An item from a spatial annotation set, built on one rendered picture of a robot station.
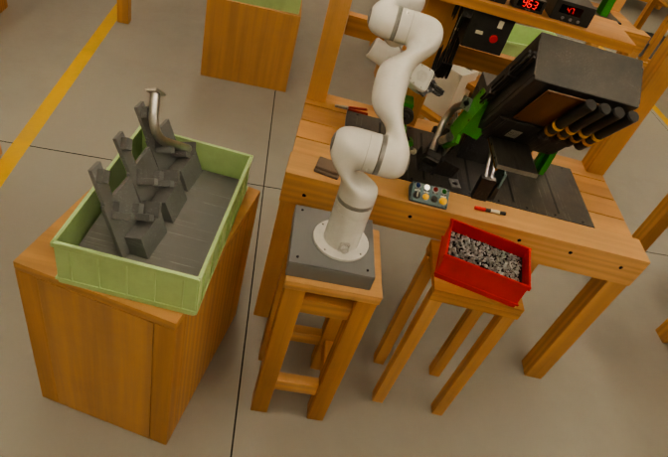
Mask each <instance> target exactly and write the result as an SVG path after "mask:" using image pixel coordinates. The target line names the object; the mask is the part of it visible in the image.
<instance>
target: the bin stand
mask: <svg viewBox="0 0 668 457"><path fill-rule="evenodd" d="M439 247H440V241H439V240H435V239H431V240H430V242H429V244H428V246H427V248H426V253H425V255H424V257H423V259H422V261H421V263H420V265H419V267H418V269H417V272H416V274H415V276H414V278H413V280H412V282H411V284H410V285H409V287H408V289H407V291H406V293H405V295H404V297H403V299H402V301H401V303H400V305H399V307H398V309H397V311H396V313H395V315H394V317H393V318H392V320H391V322H390V324H389V326H388V328H387V330H386V332H385V334H384V336H383V338H382V340H381V342H380V344H379V346H378V348H377V350H376V351H375V353H374V363H376V364H381V365H383V364H384V362H385V360H386V358H387V357H388V355H389V353H390V351H391V349H392V347H393V346H394V344H395V342H396V340H397V338H398V336H399V335H400V333H401V331H402V329H403V327H404V325H405V324H406V322H407V320H408V319H409V317H410V316H411V314H412V312H413V310H414V308H415V306H416V305H417V303H418V300H419V298H420V296H421V295H422V293H423V291H424V289H425V287H426V285H427V284H428V282H429V280H430V278H431V285H432V286H431V287H430V289H429V290H428V292H427V293H426V295H425V297H424V299H423V301H422V302H421V304H420V306H419V308H418V310H417V312H416V314H415V316H414V318H413V319H412V321H411V323H410V325H409V327H408V328H407V330H406V332H405V334H404V336H403V337H402V339H401V341H400V343H399V345H398V346H397V348H396V350H395V352H394V354H393V355H392V357H391V359H390V361H389V362H388V364H387V366H386V368H385V370H384V371H383V373H382V375H381V377H380V379H379V380H378V382H377V384H376V386H375V388H374V389H373V393H372V401H375V402H380V403H383V401H384V400H385V398H386V396H387V395H388V393H389V391H390V390H391V388H392V386H393V384H394V383H395V381H396V379H397V378H398V376H399V374H400V373H401V371H402V369H403V368H404V366H405V364H406V363H407V361H408V359H409V358H410V356H411V354H412V353H413V351H414V349H415V348H416V346H417V344H418V342H419V340H420V339H421V337H422V335H423V333H424V332H425V330H426V328H427V327H428V325H429V323H430V322H431V320H432V318H433V317H434V315H435V313H436V312H437V310H438V308H439V307H440V305H441V303H446V304H450V305H454V306H458V307H463V308H466V310H465V311H464V313H463V315H462V316H461V318H460V319H459V321H458V322H457V324H456V325H455V327H454V328H453V330H452V331H451V333H450V334H449V336H448V338H447V339H446V341H445V342H444V344H443V345H442V347H441V348H440V350H439V351H438V353H437V354H436V356H435V358H434V359H433V361H432V362H431V364H430V365H429V374H430V375H431V376H435V377H439V376H440V374H441V373H442V372H443V370H444V369H445V367H446V366H447V364H448V363H449V361H450V360H451V359H452V357H453V356H454V354H455V353H456V351H457V350H458V348H459V347H460V345H461V344H462V343H463V341H464V340H465V338H466V337H467V335H468V334H469V332H470V331H471V330H472V328H473V327H474V325H475V324H476V322H477V321H478V319H479V318H480V316H481V315H482V314H483V312H484V313H488V314H493V315H494V317H493V318H492V320H491V321H490V322H489V324H488V325H487V327H486V328H485V329H484V331H483V332H482V334H481V335H480V336H479V338H478V339H477V341H476V342H475V343H474V345H473V346H472V347H471V349H470V350H469V352H468V353H467V354H466V356H465V357H464V359H463V360H462V361H461V363H460V364H459V366H458V367H457V368H456V370H455V371H454V373H453V374H452V375H451V377H450V378H449V380H448V381H447V382H446V384H445V385H444V387H443V388H442V389H441V391H440V392H439V394H438V395H437V396H436V398H435V399H434V401H433V402H432V403H431V413H432V414H436V415H443V414H444V412H445V411H446V410H447V408H448V407H449V406H450V404H451V403H452V402H453V400H454V399H455V398H456V397H457V395H458V394H459V393H460V391H461V390H462V389H463V387H464V386H465V385H466V383H467V382H468V381H469V379H470V378H471V377H472V376H473V374H474V373H475V372H476V370H477V369H478V368H479V366H480V365H481V364H482V362H483V361H484V360H485V358H486V357H487V356H488V355H489V353H490V352H491V351H492V349H493V348H494V347H495V345H496V344H497V343H498V341H499V340H500V339H501V337H502V336H503V335H504V334H505V332H506V331H507V330H508V328H509V327H510V326H511V324H512V323H513V322H514V320H518V319H519V318H520V316H521V315H522V314H523V312H524V311H525V309H524V305H523V300H522V298H521V299H520V301H519V302H518V304H519V306H518V307H517V306H515V307H514V308H513V307H510V306H508V305H505V304H503V303H500V302H498V301H495V300H493V299H490V298H487V297H485V296H482V295H480V294H477V293H475V292H472V291H470V290H467V289H465V288H462V287H460V286H457V285H454V284H452V283H449V282H447V281H444V280H442V279H439V278H437V277H434V272H435V267H436V262H437V257H438V252H439Z"/></svg>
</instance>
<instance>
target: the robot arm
mask: <svg viewBox="0 0 668 457"><path fill-rule="evenodd" d="M424 4H425V0H380V1H378V2H377V3H376V4H375V5H374V6H373V7H372V8H371V10H370V12H369V15H368V21H367V23H368V27H369V29H370V31H371V32H372V33H373V34H375V35H376V36H378V37H380V38H383V39H385V40H384V41H383V40H381V39H380V38H377V39H376V40H375V41H374V42H373V43H372V44H371V46H370V48H369V49H368V51H367V54H366V57H367V58H368V59H369V60H371V61H372V62H374V63H375V64H377V65H378V66H379V68H378V71H377V74H376V77H375V81H374V85H373V90H372V104H373V108H374V110H375V112H376V114H377V115H378V116H379V118H380V119H381V120H382V122H383V123H384V125H385V127H386V134H385V135H384V134H380V133H377V132H373V131H370V130H366V129H363V128H359V127H355V126H344V127H341V128H339V129H338V130H337V131H336V132H335V133H334V135H333V137H332V139H331V143H330V156H331V159H332V162H333V164H334V166H335V168H336V170H337V172H338V174H339V176H340V178H341V182H340V187H339V190H338V193H337V196H336V199H335V202H334V205H333V208H332V211H331V214H330V217H329V220H328V221H324V222H322V223H320V224H319V225H317V226H316V228H315V230H314V232H313V241H314V243H315V245H316V247H317V248H318V249H319V250H320V251H321V252H322V253H323V254H325V255H326V256H328V257H330V258H332V259H335V260H339V261H346V262H350V261H356V260H359V259H361V258H362V257H364V255H365V254H366V253H367V251H368V248H369V242H368V239H367V237H366V236H365V234H364V229H365V227H366V224H367V221H368V219H369V216H370V214H371V211H372V209H373V206H374V204H375V202H376V199H377V196H378V187H377V185H376V183H375V182H374V181H373V180H372V179H371V178H370V177H369V176H367V175H366V174H365V173H368V174H372V175H375V176H379V177H382V178H386V179H397V178H400V177H401V176H402V175H403V174H404V173H405V172H406V170H407V169H408V167H409V164H410V147H409V142H408V137H407V134H406V130H405V125H404V103H405V98H406V94H407V90H408V88H410V89H411V90H412V91H414V92H415V93H417V94H420V95H421V96H422V97H424V96H426V95H427V94H428V93H429V92H432V93H433V94H435V95H436V96H442V95H443V93H444V90H443V89H442V88H441V87H439V86H438V85H437V83H436V82H435V80H434V78H435V73H434V71H433V70H432V69H430V68H428V67H427V66H425V65H423V64H421V62H423V61H424V60H426V59H427V58H429V57H430V56H432V55H433V54H434V53H435V52H436V51H437V50H438V48H439V47H440V45H441V43H442V40H443V34H444V33H443V28H442V26H441V24H440V22H439V21H438V20H437V19H435V18H433V17H431V16H429V15H427V14H424V13H421V11H422V9H423V7H424ZM404 45H405V46H406V47H407V48H406V50H405V51H403V52H402V53H401V50H402V48H403V46H404ZM364 172H365V173H364Z"/></svg>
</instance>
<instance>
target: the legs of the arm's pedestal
mask: <svg viewBox="0 0 668 457"><path fill-rule="evenodd" d="M289 239H290V236H289ZM288 247H289V240H288V244H287V248H286V251H285V255H284V259H283V263H282V265H281V269H280V273H279V277H278V281H277V284H276V288H275V292H274V296H273V299H272V303H271V307H270V311H269V314H268V318H267V322H266V326H265V329H264V333H263V337H262V341H261V344H260V349H259V355H258V360H259V361H262V362H261V366H260V369H259V373H258V376H257V380H256V384H255V387H254V391H253V394H252V399H251V406H250V410H254V411H261V412H267V409H268V406H269V403H270V400H271V397H272V394H273V391H274V390H275V389H280V390H286V391H293V392H299V393H305V394H311V396H310V399H309V401H308V403H307V418H308V419H315V420H321V421H322V420H323V418H324V416H325V414H326V412H327V410H328V407H329V405H330V403H331V401H332V399H333V397H334V395H335V393H336V390H337V388H338V386H339V384H340V382H341V380H342V378H343V376H344V375H345V372H346V370H347V368H348V366H349V364H350V362H351V360H352V358H353V355H354V353H355V351H356V349H357V347H358V345H359V343H360V341H361V339H362V336H363V334H364V332H365V330H366V328H367V326H368V324H369V322H370V319H371V317H372V315H373V313H374V311H375V309H376V307H377V305H374V304H369V303H363V302H358V301H352V300H347V299H341V298H336V297H330V296H325V295H319V294H314V293H308V292H303V291H297V290H292V289H286V288H283V284H284V277H285V269H286V262H287V255H288ZM299 312H300V313H306V314H312V315H317V316H323V317H326V318H325V321H324V323H323V326H322V329H319V328H313V327H308V326H302V325H296V324H295V323H296V320H297V317H298V314H299ZM290 341H295V342H301V343H307V344H313V345H315V347H314V350H313V352H312V355H311V363H310V368H311V369H314V370H320V376H319V378H313V377H307V376H301V375H295V374H288V373H282V372H281V371H280V369H281V366H282V363H283V360H284V357H285V354H286V351H287V348H288V345H289V342H290Z"/></svg>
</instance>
